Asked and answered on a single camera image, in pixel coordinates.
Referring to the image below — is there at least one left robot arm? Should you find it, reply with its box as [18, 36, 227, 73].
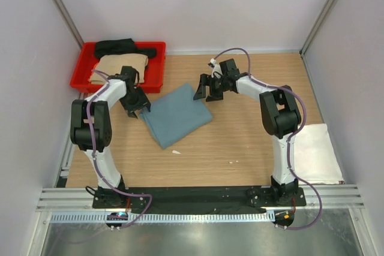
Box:
[70, 66, 151, 208]

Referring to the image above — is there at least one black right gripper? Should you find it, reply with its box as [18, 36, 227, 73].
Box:
[193, 74, 227, 103]

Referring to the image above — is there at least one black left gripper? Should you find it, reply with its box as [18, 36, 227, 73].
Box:
[120, 86, 150, 118]

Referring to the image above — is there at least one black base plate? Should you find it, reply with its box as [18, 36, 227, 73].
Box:
[86, 186, 307, 214]

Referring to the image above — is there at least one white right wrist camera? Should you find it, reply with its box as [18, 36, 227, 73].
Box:
[208, 58, 223, 79]

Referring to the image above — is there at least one slotted cable duct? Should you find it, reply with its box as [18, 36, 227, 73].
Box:
[50, 211, 275, 224]

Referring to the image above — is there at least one blue t-shirt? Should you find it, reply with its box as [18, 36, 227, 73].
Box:
[139, 83, 212, 149]

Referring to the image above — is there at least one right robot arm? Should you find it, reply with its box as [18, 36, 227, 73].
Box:
[193, 58, 301, 206]

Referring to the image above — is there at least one black t-shirt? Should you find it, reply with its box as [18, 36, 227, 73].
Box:
[94, 38, 157, 59]

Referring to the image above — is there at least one red plastic bin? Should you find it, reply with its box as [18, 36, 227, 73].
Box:
[70, 41, 166, 94]

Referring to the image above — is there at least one beige folded t-shirt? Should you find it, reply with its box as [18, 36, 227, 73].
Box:
[94, 53, 148, 84]

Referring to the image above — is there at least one white folded t-shirt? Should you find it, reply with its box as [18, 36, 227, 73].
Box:
[293, 124, 344, 185]

